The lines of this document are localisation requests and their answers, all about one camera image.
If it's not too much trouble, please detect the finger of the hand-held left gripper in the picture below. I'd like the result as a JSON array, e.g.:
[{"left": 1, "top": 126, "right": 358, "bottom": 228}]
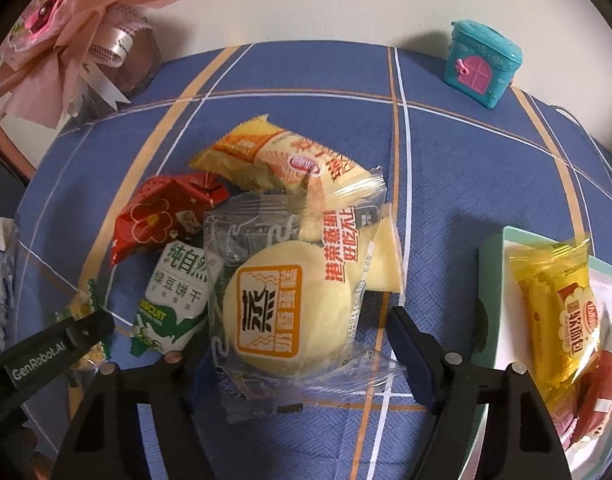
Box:
[{"left": 61, "top": 309, "right": 116, "bottom": 358}]

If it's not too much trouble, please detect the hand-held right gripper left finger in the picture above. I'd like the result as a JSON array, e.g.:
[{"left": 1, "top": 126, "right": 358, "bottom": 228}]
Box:
[{"left": 51, "top": 352, "right": 207, "bottom": 480}]

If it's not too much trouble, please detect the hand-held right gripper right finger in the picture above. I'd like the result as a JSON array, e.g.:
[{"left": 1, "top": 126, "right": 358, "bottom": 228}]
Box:
[{"left": 388, "top": 306, "right": 572, "bottom": 480}]

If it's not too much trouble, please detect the green white round cracker packet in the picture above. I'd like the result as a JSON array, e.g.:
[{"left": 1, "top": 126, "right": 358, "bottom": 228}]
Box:
[{"left": 68, "top": 280, "right": 117, "bottom": 386}]

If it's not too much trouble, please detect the light green tray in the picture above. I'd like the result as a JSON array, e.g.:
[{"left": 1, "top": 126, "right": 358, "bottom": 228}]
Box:
[{"left": 476, "top": 225, "right": 612, "bottom": 480}]

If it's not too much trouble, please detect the clear steamed cake packet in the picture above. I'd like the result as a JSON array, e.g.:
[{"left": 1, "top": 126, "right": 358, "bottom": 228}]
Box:
[{"left": 203, "top": 190, "right": 404, "bottom": 423}]

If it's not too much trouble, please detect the red wafer packet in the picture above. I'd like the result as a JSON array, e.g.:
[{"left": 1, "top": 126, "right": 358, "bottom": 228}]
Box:
[{"left": 571, "top": 345, "right": 612, "bottom": 441}]

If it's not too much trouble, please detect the green white biscuit packet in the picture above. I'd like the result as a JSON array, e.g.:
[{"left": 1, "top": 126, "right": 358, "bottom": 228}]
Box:
[{"left": 131, "top": 242, "right": 222, "bottom": 358}]

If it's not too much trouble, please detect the red flower print snack packet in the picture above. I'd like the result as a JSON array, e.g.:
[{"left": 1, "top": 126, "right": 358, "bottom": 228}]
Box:
[{"left": 108, "top": 172, "right": 230, "bottom": 266}]

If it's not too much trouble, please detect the yellow bread packet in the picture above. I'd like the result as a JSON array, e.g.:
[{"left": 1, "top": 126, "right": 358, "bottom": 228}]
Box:
[{"left": 503, "top": 237, "right": 607, "bottom": 441}]

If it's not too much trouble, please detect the blue checked tablecloth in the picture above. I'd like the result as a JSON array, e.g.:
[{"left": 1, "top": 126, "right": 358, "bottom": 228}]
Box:
[{"left": 13, "top": 42, "right": 612, "bottom": 480}]

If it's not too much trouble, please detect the orange yellow cake packet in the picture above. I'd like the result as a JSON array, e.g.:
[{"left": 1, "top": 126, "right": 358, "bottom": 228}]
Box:
[{"left": 188, "top": 114, "right": 387, "bottom": 243}]

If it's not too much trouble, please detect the teal toy house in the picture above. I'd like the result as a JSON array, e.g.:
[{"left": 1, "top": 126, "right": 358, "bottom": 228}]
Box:
[{"left": 443, "top": 20, "right": 524, "bottom": 109}]

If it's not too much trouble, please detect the pink paper flower bouquet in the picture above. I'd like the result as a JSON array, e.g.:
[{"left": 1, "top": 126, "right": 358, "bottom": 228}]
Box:
[{"left": 0, "top": 0, "right": 194, "bottom": 128}]

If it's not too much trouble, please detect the dark panel with brown frame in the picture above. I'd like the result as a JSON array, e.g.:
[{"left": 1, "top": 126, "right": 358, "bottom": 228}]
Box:
[{"left": 0, "top": 105, "right": 42, "bottom": 226}]

